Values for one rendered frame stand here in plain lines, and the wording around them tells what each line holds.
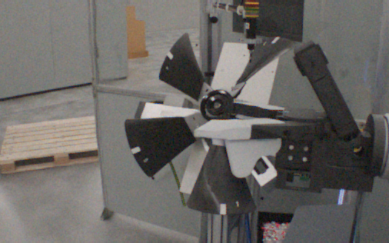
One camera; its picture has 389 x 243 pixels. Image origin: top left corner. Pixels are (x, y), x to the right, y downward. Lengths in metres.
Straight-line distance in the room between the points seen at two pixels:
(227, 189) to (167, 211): 1.40
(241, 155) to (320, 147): 0.09
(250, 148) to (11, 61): 6.08
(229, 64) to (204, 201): 0.69
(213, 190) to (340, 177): 0.82
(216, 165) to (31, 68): 5.44
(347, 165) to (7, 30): 6.08
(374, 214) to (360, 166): 1.75
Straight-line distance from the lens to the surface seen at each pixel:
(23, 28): 6.39
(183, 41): 1.49
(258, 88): 1.60
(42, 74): 6.55
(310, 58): 0.42
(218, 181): 1.24
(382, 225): 2.23
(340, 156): 0.45
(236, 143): 0.39
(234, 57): 1.71
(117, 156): 2.65
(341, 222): 0.65
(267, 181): 1.32
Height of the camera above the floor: 1.60
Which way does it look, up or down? 19 degrees down
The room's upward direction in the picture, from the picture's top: straight up
